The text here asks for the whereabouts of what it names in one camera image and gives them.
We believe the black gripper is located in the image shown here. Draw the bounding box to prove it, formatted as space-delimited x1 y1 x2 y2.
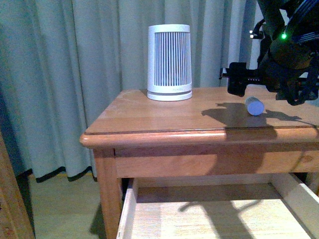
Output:
219 62 319 105

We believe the wooden drawer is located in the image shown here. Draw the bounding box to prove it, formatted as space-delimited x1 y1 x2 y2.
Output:
117 173 319 239

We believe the wooden nightstand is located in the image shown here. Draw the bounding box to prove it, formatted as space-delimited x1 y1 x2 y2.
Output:
80 87 319 239

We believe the white slatted air purifier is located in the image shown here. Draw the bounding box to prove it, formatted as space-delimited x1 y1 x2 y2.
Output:
147 24 192 102

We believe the grey-green curtain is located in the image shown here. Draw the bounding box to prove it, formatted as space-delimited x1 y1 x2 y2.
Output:
0 0 262 178

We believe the wooden furniture edge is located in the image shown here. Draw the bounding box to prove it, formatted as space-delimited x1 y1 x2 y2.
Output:
0 138 35 239

